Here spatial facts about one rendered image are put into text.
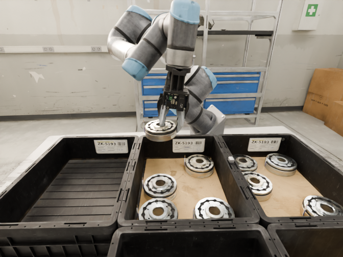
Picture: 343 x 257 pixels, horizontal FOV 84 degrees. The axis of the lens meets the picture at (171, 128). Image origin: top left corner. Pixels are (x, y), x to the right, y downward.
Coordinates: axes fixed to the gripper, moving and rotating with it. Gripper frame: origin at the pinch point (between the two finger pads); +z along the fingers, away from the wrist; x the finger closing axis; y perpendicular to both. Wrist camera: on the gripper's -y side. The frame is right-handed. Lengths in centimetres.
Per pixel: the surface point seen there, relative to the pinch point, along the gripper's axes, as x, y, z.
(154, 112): -7, -181, 64
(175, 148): 3.7, -6.7, 11.8
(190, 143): 9.2, -6.6, 9.0
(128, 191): -10.4, 20.4, 9.6
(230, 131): 46, -57, 25
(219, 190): 16.9, 12.0, 15.2
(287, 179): 41.6, 7.4, 12.4
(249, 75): 108, -186, 4
